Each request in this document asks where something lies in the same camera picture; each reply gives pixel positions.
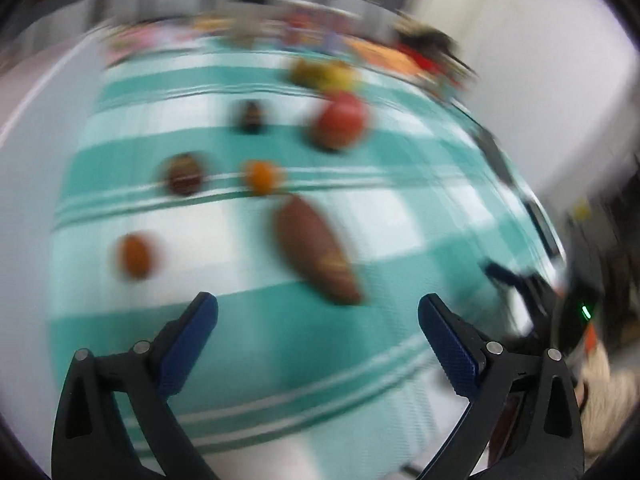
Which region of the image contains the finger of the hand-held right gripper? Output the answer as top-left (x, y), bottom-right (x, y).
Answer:
top-left (484, 259), bottom-right (557, 323)

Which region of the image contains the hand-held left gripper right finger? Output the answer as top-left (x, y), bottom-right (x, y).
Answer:
top-left (417, 293), bottom-right (586, 480)

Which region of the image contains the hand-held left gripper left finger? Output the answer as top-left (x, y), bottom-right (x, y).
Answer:
top-left (51, 291), bottom-right (221, 480)

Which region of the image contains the small brown fruit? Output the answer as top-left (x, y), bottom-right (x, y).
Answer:
top-left (162, 153), bottom-right (208, 197)

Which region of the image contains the yellow apple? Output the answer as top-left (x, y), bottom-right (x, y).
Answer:
top-left (289, 56), bottom-right (362, 95)

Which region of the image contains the person's right forearm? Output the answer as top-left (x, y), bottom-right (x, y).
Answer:
top-left (575, 345), bottom-right (633, 463)

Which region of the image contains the black remote at edge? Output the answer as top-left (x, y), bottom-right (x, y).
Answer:
top-left (522, 199), bottom-right (568, 263)

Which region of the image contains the green checked cloth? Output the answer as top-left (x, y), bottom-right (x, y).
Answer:
top-left (47, 35), bottom-right (568, 471)

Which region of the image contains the orange-brown round fruit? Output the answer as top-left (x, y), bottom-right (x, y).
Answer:
top-left (115, 232), bottom-right (158, 282)

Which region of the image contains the gold-edged black phone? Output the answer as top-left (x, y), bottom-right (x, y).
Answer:
top-left (475, 125), bottom-right (515, 183)

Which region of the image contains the long brown sweet potato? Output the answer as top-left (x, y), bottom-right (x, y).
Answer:
top-left (272, 194), bottom-right (365, 307)

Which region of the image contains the small orange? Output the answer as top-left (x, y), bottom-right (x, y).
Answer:
top-left (243, 159), bottom-right (283, 197)

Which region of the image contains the small dark fruit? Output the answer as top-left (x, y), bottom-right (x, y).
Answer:
top-left (237, 101), bottom-right (267, 134)

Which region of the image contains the red apple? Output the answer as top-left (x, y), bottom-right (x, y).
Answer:
top-left (307, 91), bottom-right (372, 152)

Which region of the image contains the black bag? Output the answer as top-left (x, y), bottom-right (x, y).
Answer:
top-left (392, 22), bottom-right (473, 78)

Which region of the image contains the orange book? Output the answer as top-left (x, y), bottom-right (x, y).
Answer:
top-left (350, 39), bottom-right (423, 77)

